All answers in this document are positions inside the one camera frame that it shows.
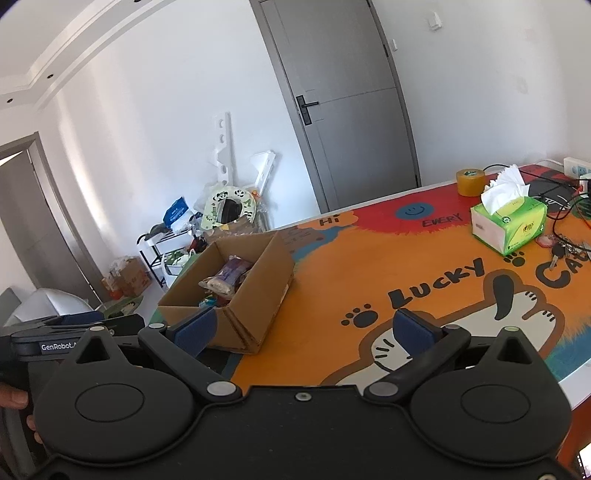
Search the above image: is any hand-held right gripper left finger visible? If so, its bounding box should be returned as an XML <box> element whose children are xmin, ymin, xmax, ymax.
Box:
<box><xmin>60</xmin><ymin>305</ymin><xmax>243</xmax><ymax>409</ymax></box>

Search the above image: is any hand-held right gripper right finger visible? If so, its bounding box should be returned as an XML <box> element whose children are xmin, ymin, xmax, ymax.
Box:
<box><xmin>364</xmin><ymin>308</ymin><xmax>543</xmax><ymax>408</ymax></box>

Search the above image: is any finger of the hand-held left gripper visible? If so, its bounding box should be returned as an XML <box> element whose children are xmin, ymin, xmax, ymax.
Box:
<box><xmin>41</xmin><ymin>311</ymin><xmax>108</xmax><ymax>328</ymax></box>

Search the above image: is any purple bread packet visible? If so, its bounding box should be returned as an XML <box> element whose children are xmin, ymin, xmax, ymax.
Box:
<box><xmin>217</xmin><ymin>257</ymin><xmax>254</xmax><ymax>291</ymax></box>

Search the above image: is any person's left hand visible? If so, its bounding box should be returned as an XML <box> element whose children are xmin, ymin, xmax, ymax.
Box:
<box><xmin>0</xmin><ymin>379</ymin><xmax>45</xmax><ymax>445</ymax></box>

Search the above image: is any small printed cardboard box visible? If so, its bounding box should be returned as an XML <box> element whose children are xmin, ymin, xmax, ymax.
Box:
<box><xmin>108</xmin><ymin>257</ymin><xmax>151</xmax><ymax>298</ymax></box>

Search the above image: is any white shopping bag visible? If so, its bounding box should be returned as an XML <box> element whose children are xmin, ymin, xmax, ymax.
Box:
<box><xmin>164</xmin><ymin>249</ymin><xmax>201</xmax><ymax>278</ymax></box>

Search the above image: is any black shoe rack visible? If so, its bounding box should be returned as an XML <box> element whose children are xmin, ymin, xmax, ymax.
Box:
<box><xmin>136</xmin><ymin>226</ymin><xmax>195</xmax><ymax>289</ymax></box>

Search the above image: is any brown door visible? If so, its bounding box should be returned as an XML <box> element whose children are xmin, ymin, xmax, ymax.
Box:
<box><xmin>0</xmin><ymin>131</ymin><xmax>105</xmax><ymax>319</ymax></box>

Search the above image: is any taped cardboard box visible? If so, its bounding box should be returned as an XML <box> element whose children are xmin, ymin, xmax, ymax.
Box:
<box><xmin>205</xmin><ymin>217</ymin><xmax>259</xmax><ymax>243</ymax></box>

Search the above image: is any panda print toilet seat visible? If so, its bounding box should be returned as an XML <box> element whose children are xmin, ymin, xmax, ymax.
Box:
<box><xmin>201</xmin><ymin>185</ymin><xmax>257</xmax><ymax>229</ymax></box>

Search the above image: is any blue plastic bag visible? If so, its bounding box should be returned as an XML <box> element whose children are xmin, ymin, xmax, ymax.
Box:
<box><xmin>163</xmin><ymin>198</ymin><xmax>191</xmax><ymax>228</ymax></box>

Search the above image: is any green tissue box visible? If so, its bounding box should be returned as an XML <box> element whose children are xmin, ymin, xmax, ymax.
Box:
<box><xmin>470</xmin><ymin>165</ymin><xmax>548</xmax><ymax>257</ymax></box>

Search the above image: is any yellow tape roll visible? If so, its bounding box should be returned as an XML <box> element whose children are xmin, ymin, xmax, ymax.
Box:
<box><xmin>456</xmin><ymin>168</ymin><xmax>486</xmax><ymax>197</ymax></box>

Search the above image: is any bunch of keys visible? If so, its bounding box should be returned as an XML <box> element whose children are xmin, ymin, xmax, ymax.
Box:
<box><xmin>549</xmin><ymin>235</ymin><xmax>591</xmax><ymax>271</ymax></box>

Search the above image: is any short white plastic board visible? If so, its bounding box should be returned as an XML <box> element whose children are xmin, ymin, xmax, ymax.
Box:
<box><xmin>249</xmin><ymin>150</ymin><xmax>277</xmax><ymax>195</ymax></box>

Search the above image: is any tall white plastic board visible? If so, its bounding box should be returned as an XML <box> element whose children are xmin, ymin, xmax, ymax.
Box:
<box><xmin>210</xmin><ymin>111</ymin><xmax>236</xmax><ymax>190</ymax></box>

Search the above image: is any grey door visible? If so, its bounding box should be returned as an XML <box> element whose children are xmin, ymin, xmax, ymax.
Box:
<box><xmin>249</xmin><ymin>0</ymin><xmax>422</xmax><ymax>213</ymax></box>

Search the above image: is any white power strip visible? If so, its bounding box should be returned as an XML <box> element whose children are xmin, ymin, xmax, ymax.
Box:
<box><xmin>563</xmin><ymin>157</ymin><xmax>591</xmax><ymax>178</ymax></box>

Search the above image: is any black cable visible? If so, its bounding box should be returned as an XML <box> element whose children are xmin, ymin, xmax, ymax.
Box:
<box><xmin>482</xmin><ymin>164</ymin><xmax>591</xmax><ymax>227</ymax></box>

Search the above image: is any black door handle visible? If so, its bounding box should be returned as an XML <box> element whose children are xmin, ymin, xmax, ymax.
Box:
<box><xmin>295</xmin><ymin>95</ymin><xmax>320</xmax><ymax>126</ymax></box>

